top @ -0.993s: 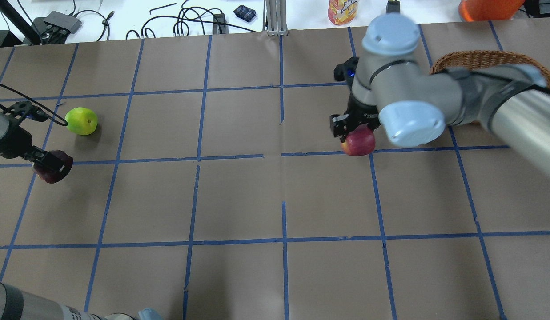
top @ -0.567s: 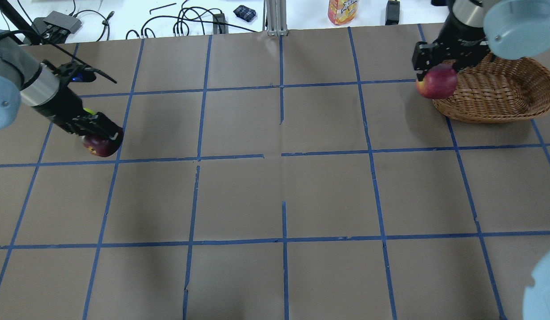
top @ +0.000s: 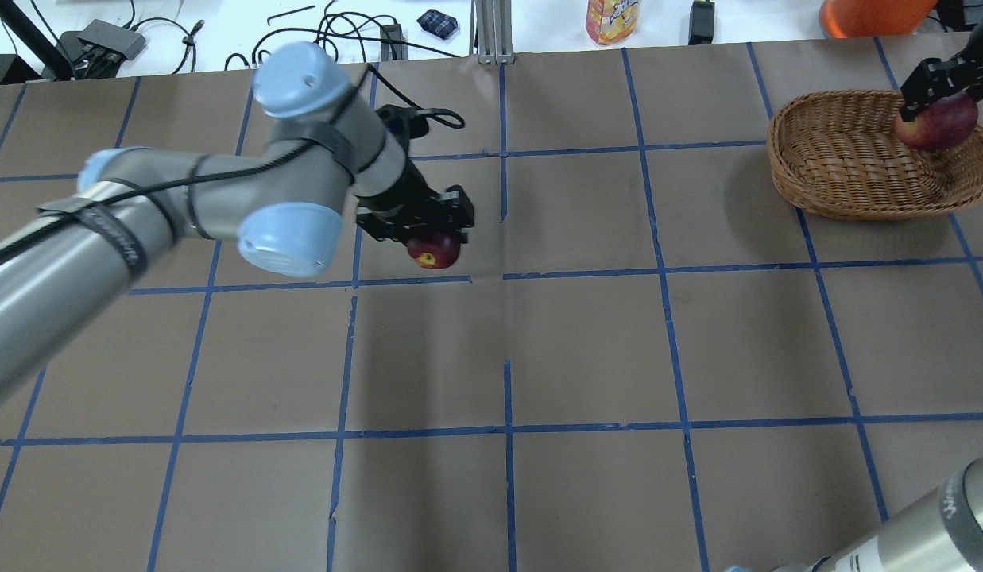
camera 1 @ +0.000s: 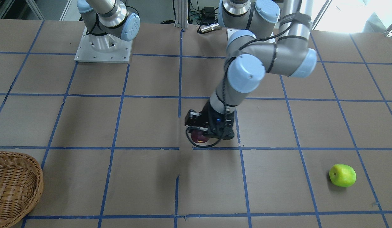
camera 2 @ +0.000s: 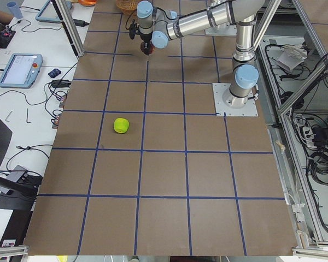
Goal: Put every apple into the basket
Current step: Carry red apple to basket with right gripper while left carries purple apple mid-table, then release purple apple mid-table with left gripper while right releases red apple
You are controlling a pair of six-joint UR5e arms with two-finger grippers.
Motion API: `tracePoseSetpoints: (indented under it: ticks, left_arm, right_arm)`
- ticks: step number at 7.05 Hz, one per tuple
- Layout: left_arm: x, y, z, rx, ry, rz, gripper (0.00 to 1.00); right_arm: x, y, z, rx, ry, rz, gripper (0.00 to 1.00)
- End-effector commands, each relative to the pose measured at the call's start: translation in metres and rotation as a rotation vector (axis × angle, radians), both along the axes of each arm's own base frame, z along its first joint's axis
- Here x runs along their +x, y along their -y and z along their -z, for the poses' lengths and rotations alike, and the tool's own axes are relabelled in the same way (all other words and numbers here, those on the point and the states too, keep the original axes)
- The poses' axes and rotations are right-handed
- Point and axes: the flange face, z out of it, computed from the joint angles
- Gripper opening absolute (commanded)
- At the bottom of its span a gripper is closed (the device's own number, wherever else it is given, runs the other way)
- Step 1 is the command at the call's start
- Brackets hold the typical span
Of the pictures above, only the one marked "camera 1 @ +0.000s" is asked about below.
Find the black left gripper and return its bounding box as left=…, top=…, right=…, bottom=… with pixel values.
left=184, top=102, right=235, bottom=140

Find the aluminium frame post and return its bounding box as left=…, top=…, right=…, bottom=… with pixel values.
left=173, top=0, right=189, bottom=31

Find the woven wicker basket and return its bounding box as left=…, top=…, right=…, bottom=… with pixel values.
left=0, top=151, right=44, bottom=228

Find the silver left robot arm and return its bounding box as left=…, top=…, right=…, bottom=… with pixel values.
left=185, top=0, right=317, bottom=148

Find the dark purple apple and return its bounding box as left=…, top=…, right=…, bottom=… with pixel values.
left=190, top=130, right=210, bottom=144

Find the green apple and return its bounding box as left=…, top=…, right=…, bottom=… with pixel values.
left=329, top=164, right=357, bottom=187

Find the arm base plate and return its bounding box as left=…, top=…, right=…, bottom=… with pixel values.
left=227, top=28, right=279, bottom=43
left=74, top=28, right=133, bottom=64

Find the black camera cable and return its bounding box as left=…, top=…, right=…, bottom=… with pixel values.
left=185, top=125, right=228, bottom=149

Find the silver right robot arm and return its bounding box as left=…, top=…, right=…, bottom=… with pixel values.
left=77, top=0, right=140, bottom=41

